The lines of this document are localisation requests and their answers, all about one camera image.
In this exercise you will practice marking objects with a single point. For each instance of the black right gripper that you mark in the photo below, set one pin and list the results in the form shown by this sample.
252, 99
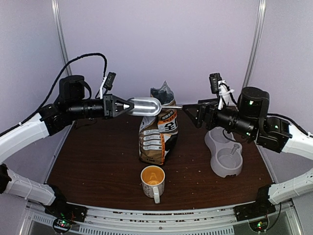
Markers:
210, 108

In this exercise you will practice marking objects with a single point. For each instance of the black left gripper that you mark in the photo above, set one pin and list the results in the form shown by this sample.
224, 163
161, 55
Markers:
110, 109

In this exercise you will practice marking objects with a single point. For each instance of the metal spoon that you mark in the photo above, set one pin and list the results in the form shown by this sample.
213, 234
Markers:
147, 106

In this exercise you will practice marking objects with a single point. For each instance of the brown dog food bag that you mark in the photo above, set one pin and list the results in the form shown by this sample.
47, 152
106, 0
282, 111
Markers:
158, 136

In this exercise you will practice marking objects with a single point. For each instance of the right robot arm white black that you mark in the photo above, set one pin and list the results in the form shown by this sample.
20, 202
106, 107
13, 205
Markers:
250, 119

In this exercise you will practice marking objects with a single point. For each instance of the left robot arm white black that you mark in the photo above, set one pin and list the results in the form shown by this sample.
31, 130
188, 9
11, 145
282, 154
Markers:
69, 106

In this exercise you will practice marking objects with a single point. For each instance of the white double pet bowl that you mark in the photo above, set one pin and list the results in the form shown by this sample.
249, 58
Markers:
226, 153

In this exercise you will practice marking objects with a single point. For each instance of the white mug yellow inside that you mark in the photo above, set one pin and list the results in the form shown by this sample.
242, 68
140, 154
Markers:
153, 182

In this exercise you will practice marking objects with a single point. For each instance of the right circuit board with leds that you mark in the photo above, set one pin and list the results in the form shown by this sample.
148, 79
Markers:
259, 225

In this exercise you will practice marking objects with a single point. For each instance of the circuit board with leds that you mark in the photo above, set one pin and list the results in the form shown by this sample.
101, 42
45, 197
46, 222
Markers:
259, 225
61, 226

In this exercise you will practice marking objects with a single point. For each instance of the left circuit board with leds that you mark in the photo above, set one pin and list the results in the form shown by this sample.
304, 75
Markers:
61, 226

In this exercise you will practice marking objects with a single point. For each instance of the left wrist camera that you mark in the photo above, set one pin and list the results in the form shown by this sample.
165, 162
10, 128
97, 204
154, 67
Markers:
106, 85

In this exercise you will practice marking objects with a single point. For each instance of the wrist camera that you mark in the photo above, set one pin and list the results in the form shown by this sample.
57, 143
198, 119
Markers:
106, 85
222, 90

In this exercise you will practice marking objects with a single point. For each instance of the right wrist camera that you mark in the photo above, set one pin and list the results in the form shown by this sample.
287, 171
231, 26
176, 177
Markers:
222, 90

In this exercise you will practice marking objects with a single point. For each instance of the right aluminium corner post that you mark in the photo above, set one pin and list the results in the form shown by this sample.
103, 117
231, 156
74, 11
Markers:
261, 14

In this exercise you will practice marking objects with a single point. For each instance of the aluminium corner post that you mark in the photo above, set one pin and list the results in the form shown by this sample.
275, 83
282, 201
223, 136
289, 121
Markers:
59, 29
261, 14

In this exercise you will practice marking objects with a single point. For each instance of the aluminium front rail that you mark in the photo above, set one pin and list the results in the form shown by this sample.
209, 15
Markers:
209, 221

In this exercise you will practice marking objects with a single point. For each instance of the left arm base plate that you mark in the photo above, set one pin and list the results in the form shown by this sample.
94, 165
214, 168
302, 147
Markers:
66, 211

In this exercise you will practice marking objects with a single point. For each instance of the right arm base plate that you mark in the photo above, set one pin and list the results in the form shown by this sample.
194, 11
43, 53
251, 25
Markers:
253, 210

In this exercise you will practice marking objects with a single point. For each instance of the left aluminium corner post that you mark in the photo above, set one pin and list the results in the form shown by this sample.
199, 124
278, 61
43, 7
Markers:
59, 29

